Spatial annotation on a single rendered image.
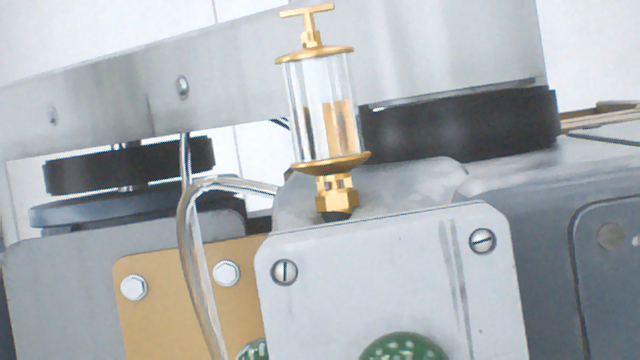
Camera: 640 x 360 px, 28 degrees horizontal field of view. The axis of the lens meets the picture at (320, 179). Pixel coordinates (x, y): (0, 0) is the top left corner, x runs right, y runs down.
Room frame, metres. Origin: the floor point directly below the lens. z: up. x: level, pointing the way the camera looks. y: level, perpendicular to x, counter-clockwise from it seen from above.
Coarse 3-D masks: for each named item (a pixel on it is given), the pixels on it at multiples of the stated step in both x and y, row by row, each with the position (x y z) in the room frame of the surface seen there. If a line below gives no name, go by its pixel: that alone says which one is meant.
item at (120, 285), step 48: (48, 240) 0.82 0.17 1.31; (96, 240) 0.82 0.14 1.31; (144, 240) 0.82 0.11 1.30; (240, 240) 0.80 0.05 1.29; (48, 288) 0.82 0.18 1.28; (96, 288) 0.82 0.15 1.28; (144, 288) 0.81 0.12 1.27; (240, 288) 0.81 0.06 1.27; (48, 336) 0.82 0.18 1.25; (96, 336) 0.82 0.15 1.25; (144, 336) 0.81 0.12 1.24; (192, 336) 0.81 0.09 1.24; (240, 336) 0.81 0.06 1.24
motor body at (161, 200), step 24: (120, 192) 0.91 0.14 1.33; (144, 192) 0.85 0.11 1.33; (168, 192) 0.85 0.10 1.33; (216, 192) 0.88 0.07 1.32; (48, 216) 0.87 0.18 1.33; (72, 216) 0.85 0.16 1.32; (96, 216) 0.85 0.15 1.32; (120, 216) 0.85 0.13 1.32; (144, 216) 0.86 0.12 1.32; (168, 216) 0.86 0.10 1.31
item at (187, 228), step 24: (288, 120) 0.78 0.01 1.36; (192, 192) 0.54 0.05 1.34; (240, 192) 0.53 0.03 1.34; (264, 192) 0.52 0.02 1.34; (192, 216) 0.70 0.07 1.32; (192, 240) 0.70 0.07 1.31; (192, 264) 0.58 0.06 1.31; (192, 288) 0.60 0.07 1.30; (216, 312) 0.70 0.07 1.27; (216, 336) 0.69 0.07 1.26
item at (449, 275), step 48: (288, 240) 0.38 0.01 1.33; (336, 240) 0.38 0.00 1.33; (384, 240) 0.38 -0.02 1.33; (432, 240) 0.38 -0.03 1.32; (480, 240) 0.38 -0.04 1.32; (288, 288) 0.38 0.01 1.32; (336, 288) 0.38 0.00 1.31; (384, 288) 0.38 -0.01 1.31; (432, 288) 0.38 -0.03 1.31; (480, 288) 0.38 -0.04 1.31; (288, 336) 0.38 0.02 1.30; (336, 336) 0.38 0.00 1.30; (432, 336) 0.38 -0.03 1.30; (480, 336) 0.38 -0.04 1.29
